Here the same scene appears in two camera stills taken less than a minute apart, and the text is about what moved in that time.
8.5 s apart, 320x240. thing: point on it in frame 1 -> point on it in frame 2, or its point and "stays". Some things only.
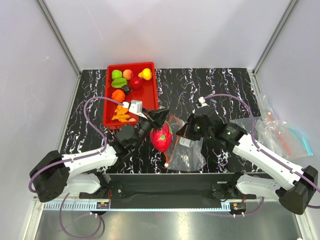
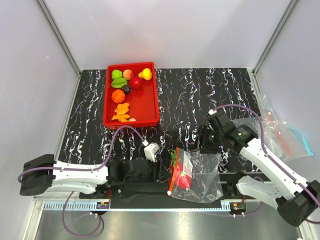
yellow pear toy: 146,74 stays
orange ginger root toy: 121,114 stays
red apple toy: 136,83 stays
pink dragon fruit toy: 161,139 -> 178,175
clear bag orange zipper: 184,154 -> 194,176
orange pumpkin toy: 118,95 stays
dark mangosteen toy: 126,89 stays
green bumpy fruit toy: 116,74 stays
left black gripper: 157,116 -> 159,173
